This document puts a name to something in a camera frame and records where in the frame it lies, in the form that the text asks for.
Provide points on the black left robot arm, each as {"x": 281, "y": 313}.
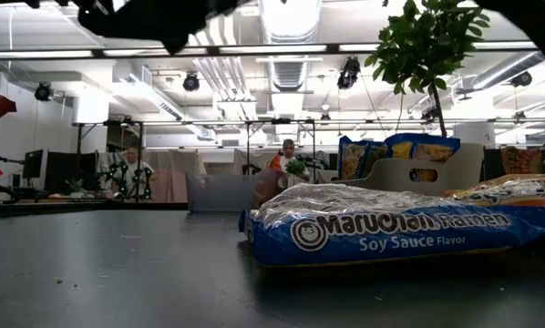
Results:
{"x": 154, "y": 20}

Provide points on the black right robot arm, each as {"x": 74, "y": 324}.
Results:
{"x": 541, "y": 23}

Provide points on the person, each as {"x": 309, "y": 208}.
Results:
{"x": 133, "y": 168}
{"x": 288, "y": 150}

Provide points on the small green background plant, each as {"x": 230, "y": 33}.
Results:
{"x": 295, "y": 167}

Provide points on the dark grey translucent bin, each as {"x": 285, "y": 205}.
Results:
{"x": 218, "y": 193}

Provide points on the beige cloth divider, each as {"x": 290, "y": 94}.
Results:
{"x": 177, "y": 173}

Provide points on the black ceiling spotlight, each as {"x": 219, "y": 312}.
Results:
{"x": 191, "y": 83}
{"x": 349, "y": 73}
{"x": 43, "y": 92}
{"x": 521, "y": 78}

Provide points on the white plastic bin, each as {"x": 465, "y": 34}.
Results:
{"x": 391, "y": 175}

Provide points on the background robot arms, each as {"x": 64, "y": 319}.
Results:
{"x": 123, "y": 182}

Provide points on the green leafy plant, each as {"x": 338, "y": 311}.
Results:
{"x": 427, "y": 41}

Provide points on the black table mat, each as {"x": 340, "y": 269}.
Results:
{"x": 117, "y": 291}

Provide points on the white plant pot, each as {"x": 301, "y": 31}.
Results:
{"x": 475, "y": 134}

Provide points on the black background monitor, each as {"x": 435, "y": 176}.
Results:
{"x": 35, "y": 164}

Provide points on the orange patterned tapestry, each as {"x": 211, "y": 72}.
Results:
{"x": 523, "y": 159}

